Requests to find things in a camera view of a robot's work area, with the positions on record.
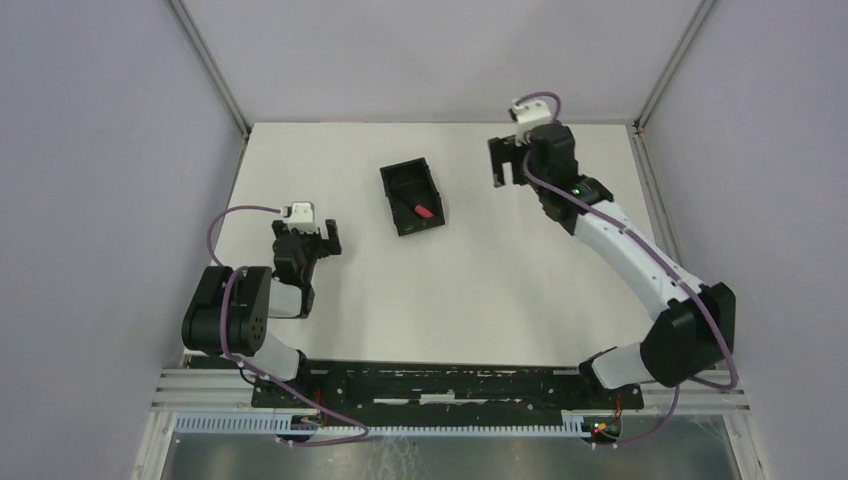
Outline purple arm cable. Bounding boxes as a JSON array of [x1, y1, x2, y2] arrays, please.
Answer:
[[207, 204, 371, 448], [515, 91, 741, 450]]

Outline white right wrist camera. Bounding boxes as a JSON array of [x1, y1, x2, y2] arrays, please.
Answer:
[[508, 99, 553, 145]]

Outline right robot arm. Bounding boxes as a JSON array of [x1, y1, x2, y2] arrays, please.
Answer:
[[488, 121, 738, 390]]

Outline white slotted cable duct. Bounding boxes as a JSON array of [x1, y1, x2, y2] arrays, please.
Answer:
[[174, 412, 590, 439]]

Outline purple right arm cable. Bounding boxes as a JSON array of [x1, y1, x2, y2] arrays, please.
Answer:
[[515, 91, 741, 450]]

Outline red handled screwdriver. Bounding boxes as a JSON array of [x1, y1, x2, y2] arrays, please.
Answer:
[[393, 191, 434, 219]]

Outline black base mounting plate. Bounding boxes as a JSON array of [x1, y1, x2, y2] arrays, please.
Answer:
[[291, 359, 645, 429]]

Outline aluminium frame rail right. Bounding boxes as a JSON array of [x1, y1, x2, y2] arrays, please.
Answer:
[[627, 120, 686, 266]]

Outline black plastic bin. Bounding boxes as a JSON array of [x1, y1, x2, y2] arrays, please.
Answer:
[[380, 157, 446, 237]]

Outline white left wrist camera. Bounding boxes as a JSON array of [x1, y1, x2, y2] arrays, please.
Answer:
[[282, 201, 320, 234]]

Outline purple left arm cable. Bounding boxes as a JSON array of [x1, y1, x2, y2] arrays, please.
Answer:
[[207, 204, 371, 448]]

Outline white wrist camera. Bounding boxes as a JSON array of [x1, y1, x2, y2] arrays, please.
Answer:
[[508, 99, 553, 145], [282, 201, 320, 234]]

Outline aluminium frame rail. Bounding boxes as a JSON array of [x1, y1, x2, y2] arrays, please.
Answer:
[[151, 369, 751, 416], [627, 120, 686, 266]]

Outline aluminium frame rail front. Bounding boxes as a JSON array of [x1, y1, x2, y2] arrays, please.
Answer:
[[151, 369, 751, 416]]

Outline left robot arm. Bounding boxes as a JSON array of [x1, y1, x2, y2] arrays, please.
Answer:
[[181, 219, 342, 381]]

